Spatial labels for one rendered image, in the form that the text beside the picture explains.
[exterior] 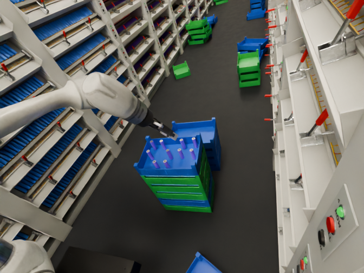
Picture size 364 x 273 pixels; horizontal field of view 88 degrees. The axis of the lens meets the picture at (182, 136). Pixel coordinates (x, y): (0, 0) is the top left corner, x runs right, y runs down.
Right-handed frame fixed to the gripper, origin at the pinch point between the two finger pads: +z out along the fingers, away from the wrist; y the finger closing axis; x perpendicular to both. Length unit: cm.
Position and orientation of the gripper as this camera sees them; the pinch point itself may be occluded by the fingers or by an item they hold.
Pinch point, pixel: (169, 134)
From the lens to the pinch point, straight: 86.2
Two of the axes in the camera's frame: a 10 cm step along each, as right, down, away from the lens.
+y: 7.4, 3.0, -6.0
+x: 4.5, -8.9, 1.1
